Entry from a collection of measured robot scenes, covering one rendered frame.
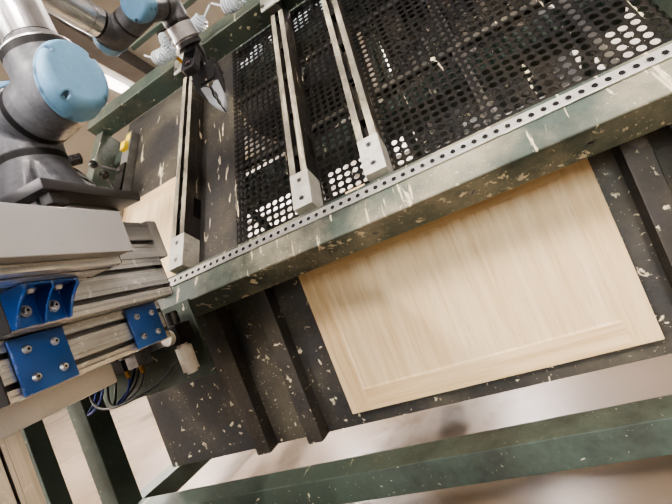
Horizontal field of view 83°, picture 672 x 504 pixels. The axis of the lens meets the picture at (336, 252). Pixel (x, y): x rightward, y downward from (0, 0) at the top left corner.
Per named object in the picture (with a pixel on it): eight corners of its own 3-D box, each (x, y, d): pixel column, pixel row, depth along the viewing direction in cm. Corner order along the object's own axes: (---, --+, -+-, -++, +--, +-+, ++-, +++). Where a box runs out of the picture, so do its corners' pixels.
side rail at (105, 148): (77, 339, 156) (48, 333, 148) (114, 148, 212) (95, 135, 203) (87, 335, 154) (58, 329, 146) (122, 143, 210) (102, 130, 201)
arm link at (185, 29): (185, 18, 105) (161, 32, 107) (194, 35, 107) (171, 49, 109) (194, 20, 112) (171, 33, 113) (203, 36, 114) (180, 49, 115)
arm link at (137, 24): (126, 38, 99) (151, 35, 108) (153, 11, 94) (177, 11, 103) (103, 7, 96) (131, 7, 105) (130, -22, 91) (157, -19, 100)
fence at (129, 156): (103, 317, 143) (92, 314, 140) (132, 139, 191) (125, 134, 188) (112, 313, 141) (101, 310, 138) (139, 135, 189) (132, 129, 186)
